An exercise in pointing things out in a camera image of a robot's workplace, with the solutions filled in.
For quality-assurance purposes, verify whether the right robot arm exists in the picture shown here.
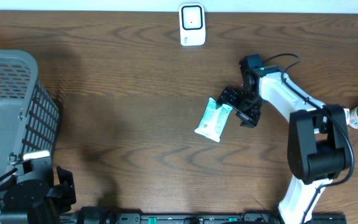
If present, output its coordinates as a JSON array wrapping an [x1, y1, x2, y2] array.
[[217, 66, 354, 223]]

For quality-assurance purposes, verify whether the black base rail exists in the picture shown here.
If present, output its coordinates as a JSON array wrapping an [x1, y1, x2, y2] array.
[[60, 205, 347, 224]]

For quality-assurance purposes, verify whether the small orange box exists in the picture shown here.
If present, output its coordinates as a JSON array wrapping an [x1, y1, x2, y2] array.
[[343, 108, 350, 125]]

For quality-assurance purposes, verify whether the teal wet wipes pack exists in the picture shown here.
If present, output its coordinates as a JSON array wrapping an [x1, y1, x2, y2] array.
[[195, 98, 232, 142]]

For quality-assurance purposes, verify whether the white barcode scanner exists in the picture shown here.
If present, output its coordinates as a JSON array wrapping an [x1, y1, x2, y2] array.
[[179, 3, 206, 47]]

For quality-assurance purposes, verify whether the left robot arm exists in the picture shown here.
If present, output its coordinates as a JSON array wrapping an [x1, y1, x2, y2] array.
[[0, 156, 76, 224]]

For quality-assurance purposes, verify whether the grey plastic basket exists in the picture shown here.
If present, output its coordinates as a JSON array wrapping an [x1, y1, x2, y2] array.
[[0, 50, 60, 223]]

